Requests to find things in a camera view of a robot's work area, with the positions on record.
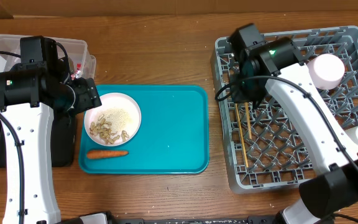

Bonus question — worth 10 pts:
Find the red snack wrapper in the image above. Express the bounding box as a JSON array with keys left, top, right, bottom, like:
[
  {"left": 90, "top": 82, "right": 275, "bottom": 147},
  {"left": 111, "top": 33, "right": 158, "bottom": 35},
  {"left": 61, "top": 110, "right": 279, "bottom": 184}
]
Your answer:
[{"left": 70, "top": 63, "right": 82, "bottom": 80}]

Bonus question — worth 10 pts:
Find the white round plate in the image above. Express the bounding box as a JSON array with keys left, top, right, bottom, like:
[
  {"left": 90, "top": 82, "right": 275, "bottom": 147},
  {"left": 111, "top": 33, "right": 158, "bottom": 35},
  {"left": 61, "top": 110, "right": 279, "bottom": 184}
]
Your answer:
[{"left": 81, "top": 93, "right": 142, "bottom": 148}]

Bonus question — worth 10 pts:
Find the pink bowl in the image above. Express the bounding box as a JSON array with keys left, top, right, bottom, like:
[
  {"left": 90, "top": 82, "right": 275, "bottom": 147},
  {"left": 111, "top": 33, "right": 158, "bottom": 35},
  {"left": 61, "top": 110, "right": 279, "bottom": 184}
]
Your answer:
[{"left": 307, "top": 54, "right": 345, "bottom": 90}]

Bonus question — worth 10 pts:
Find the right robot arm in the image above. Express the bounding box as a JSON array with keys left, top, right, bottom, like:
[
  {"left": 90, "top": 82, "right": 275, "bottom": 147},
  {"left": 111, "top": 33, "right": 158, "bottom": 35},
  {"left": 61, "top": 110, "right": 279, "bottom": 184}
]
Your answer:
[{"left": 227, "top": 24, "right": 358, "bottom": 223}]

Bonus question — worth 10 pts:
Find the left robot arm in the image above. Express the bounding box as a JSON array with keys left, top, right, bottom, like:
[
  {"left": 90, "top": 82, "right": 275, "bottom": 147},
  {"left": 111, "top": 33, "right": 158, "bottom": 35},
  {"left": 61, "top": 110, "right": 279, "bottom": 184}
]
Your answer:
[{"left": 0, "top": 36, "right": 101, "bottom": 223}]

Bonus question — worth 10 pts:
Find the grey dishwasher rack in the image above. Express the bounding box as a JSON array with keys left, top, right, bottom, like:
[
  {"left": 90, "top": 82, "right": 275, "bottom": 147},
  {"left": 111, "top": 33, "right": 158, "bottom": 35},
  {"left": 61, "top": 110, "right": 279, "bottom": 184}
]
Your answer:
[{"left": 211, "top": 26, "right": 358, "bottom": 194}]

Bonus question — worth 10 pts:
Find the clear plastic bin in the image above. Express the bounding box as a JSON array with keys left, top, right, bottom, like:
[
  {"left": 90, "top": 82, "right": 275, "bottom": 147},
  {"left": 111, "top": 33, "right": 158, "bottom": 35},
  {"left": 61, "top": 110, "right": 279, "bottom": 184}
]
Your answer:
[{"left": 0, "top": 34, "right": 96, "bottom": 78}]

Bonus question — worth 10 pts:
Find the peanut shells pile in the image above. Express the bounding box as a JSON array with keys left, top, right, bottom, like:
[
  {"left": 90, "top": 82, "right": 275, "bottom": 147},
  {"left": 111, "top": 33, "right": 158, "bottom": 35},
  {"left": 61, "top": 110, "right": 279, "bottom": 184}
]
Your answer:
[{"left": 89, "top": 114, "right": 130, "bottom": 145}]

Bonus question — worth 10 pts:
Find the orange carrot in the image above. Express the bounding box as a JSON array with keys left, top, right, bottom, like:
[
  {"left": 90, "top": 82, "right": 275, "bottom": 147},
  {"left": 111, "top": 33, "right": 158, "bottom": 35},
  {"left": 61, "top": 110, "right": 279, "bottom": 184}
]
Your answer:
[{"left": 86, "top": 150, "right": 129, "bottom": 159}]

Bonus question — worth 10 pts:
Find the black tray bin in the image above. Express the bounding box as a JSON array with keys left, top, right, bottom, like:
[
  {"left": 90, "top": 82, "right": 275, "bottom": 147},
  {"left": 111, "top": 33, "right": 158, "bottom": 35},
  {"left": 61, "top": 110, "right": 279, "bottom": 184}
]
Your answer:
[{"left": 0, "top": 112, "right": 77, "bottom": 168}]

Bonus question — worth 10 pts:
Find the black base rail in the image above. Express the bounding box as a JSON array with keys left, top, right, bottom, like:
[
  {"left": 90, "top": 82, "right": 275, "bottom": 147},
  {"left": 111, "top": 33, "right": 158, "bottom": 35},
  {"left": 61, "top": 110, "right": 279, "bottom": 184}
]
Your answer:
[{"left": 57, "top": 211, "right": 279, "bottom": 224}]

